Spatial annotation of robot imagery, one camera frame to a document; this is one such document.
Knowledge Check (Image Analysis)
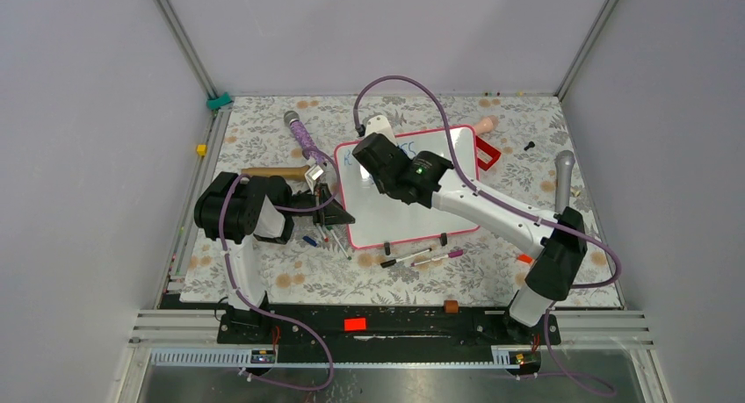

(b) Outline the blue marker cap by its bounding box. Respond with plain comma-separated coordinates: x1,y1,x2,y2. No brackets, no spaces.
302,236,318,248

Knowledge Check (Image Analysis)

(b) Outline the brown small block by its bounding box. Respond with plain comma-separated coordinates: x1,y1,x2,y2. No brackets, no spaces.
443,299,459,314

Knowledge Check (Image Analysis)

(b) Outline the purple capped marker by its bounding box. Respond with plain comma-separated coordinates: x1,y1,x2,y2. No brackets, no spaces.
410,249,464,267

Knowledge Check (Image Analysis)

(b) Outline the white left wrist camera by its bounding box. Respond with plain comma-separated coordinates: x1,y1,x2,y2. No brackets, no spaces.
304,164,325,191

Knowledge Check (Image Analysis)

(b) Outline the black capped marker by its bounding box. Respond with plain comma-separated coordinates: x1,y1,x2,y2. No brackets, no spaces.
380,248,432,268

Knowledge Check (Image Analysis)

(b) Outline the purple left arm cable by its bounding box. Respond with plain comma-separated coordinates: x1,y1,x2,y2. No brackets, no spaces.
217,146,344,392

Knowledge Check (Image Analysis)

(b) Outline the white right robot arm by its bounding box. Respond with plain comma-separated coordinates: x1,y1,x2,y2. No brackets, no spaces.
352,133,588,343

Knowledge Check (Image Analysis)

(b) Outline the red capped marker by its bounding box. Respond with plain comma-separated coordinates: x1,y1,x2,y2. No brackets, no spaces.
315,225,329,242

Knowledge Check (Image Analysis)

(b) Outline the purple glitter microphone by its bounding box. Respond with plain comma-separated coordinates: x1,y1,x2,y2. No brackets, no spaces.
284,111,322,162

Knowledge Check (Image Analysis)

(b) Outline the floral patterned mat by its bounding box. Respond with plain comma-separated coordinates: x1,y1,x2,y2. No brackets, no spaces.
178,95,624,308

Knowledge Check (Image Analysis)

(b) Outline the green capped marker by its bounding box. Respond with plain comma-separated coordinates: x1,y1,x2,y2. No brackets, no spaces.
326,226,351,261

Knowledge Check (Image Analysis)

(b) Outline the red tape label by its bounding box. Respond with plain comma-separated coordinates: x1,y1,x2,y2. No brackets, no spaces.
343,317,367,332

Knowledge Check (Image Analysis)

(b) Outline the silver toy microphone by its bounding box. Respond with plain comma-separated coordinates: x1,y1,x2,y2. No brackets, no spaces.
554,150,575,213

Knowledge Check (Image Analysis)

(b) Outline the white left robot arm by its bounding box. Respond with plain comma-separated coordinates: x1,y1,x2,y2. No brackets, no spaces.
194,171,356,342

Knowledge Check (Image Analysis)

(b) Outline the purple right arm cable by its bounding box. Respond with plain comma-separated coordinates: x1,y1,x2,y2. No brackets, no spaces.
353,75,623,399

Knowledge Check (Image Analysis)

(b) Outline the pink framed whiteboard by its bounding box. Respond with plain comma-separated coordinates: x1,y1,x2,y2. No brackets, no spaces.
333,125,479,249

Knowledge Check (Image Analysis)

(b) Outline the green corner clamp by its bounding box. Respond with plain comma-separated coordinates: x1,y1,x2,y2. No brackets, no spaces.
206,92,233,112

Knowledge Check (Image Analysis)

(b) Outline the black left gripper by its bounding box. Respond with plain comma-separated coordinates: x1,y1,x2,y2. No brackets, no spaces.
282,183,355,226

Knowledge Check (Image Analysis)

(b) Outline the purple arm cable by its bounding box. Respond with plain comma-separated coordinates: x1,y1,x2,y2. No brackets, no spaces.
217,146,344,392
353,75,623,399

